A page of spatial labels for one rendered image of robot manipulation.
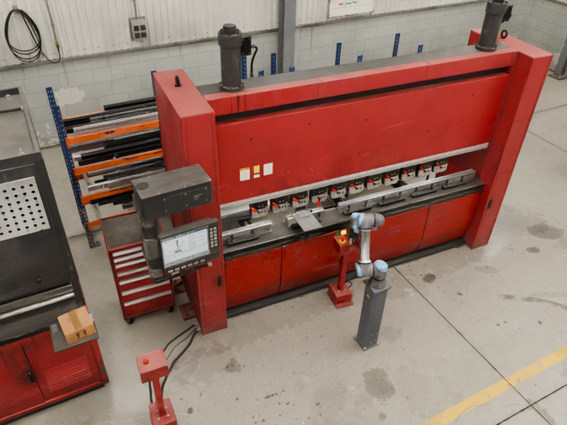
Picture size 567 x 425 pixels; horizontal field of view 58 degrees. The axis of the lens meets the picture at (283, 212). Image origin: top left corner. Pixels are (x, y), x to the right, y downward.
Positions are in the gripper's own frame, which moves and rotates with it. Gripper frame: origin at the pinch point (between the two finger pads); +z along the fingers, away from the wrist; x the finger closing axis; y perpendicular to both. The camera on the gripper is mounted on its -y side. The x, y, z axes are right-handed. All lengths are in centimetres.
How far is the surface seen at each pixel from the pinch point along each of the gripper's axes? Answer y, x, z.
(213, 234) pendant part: -30, 139, -79
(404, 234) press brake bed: 21, -77, 29
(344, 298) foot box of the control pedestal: -14, 4, 65
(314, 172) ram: 32, 33, -69
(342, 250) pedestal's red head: -6.4, 12.0, -0.4
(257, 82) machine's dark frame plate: 51, 82, -153
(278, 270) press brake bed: 10, 69, 27
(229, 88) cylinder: 40, 107, -157
